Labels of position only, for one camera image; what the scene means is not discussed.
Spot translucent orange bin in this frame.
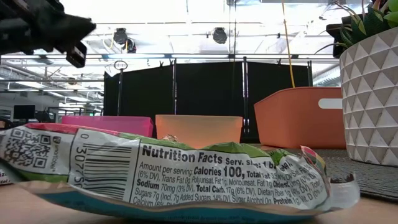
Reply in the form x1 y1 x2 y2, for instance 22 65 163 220
155 114 244 149

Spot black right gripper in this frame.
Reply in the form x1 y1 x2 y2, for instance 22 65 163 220
325 23 346 59

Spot green succulent plant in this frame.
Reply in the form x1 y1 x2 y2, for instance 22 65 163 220
313 0 398 60

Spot white triangle pattern pot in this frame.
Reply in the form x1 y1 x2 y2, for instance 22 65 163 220
338 27 398 167

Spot translucent pink bin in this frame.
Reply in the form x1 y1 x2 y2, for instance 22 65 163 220
61 115 154 138

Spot black curtain partition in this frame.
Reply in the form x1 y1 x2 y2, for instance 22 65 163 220
103 57 314 144

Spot black ceiling fixture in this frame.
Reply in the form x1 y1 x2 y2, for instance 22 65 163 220
211 27 229 45
112 27 138 54

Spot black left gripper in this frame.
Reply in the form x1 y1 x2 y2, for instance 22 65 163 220
0 0 96 68

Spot black monitor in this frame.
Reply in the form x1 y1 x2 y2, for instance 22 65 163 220
12 105 36 121

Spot black light stand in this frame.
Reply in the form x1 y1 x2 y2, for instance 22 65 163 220
113 59 129 117

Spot opaque orange bin with slot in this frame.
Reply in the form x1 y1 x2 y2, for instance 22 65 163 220
253 86 346 150

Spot grey round placemat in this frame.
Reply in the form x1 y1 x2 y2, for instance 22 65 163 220
306 148 398 203

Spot yellow hanging cable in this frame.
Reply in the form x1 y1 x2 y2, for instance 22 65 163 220
280 0 296 89

